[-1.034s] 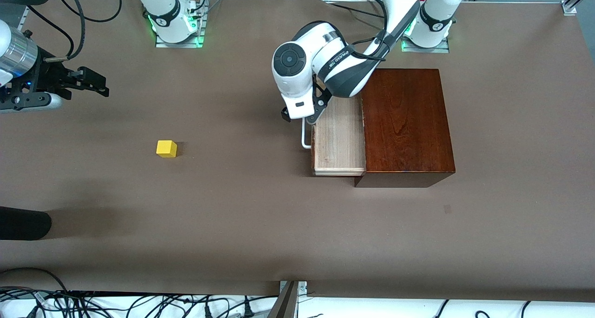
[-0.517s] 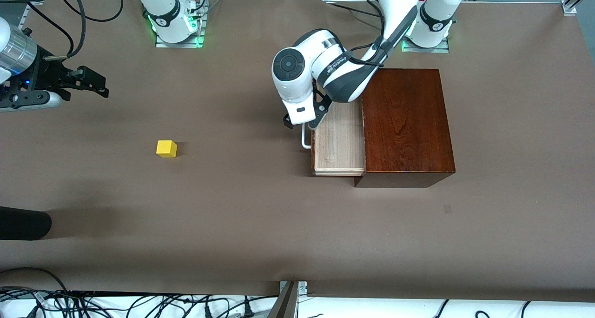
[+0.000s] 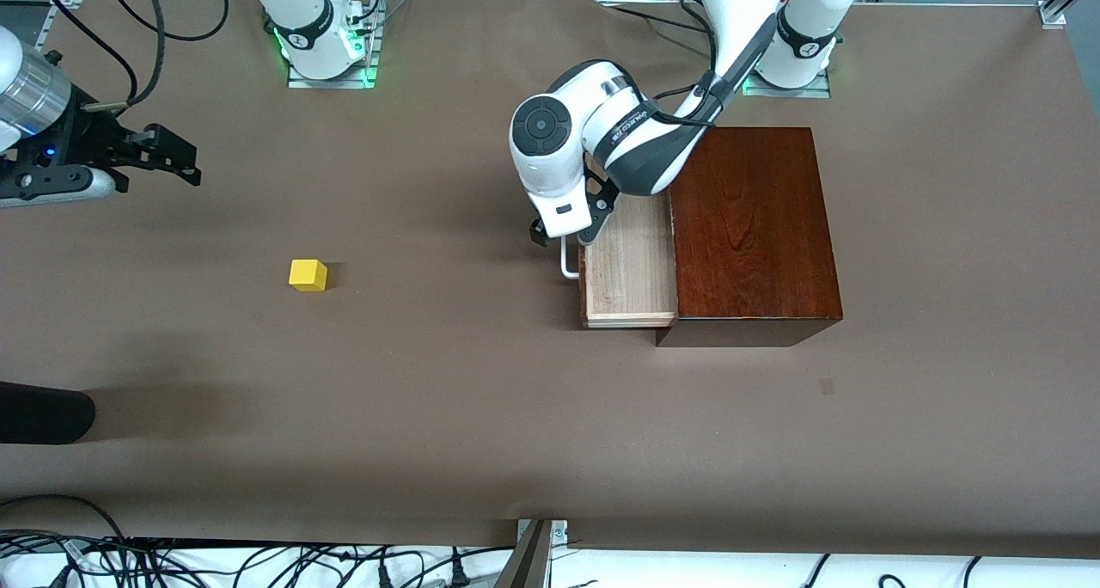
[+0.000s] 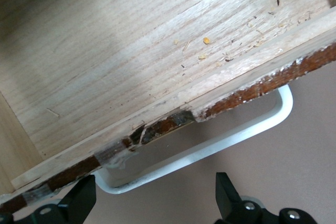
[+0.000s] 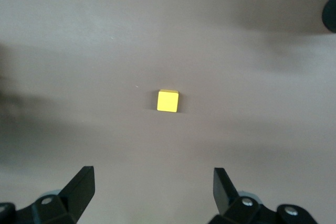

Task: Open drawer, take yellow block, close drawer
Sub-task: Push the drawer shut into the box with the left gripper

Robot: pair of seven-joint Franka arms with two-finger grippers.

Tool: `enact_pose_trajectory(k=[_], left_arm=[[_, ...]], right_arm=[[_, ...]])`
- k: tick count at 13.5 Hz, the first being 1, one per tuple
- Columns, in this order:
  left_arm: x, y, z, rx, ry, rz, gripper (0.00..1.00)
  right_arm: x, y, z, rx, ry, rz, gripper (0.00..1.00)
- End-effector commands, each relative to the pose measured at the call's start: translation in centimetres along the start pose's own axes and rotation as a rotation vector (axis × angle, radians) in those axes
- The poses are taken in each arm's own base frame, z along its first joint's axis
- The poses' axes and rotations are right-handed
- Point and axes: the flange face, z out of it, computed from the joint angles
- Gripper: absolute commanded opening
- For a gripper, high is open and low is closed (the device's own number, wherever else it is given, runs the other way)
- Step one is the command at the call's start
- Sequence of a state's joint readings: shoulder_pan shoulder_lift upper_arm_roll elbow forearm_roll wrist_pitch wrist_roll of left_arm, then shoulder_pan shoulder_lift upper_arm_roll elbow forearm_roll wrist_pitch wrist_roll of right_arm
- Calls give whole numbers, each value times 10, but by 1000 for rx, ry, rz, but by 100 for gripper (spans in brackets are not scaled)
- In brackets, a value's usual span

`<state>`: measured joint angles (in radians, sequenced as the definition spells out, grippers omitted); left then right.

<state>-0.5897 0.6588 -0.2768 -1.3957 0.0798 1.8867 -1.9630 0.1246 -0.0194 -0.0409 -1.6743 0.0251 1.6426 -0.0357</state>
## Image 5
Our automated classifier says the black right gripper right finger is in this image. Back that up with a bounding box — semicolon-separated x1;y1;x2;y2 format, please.
208;167;319;224

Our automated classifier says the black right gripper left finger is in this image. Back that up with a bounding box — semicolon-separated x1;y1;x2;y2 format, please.
0;166;96;224

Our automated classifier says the yellow wooden block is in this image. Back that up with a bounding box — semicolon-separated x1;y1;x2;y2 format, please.
156;89;181;113

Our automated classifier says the black ribbed cylinder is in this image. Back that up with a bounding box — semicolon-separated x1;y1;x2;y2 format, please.
321;0;336;34

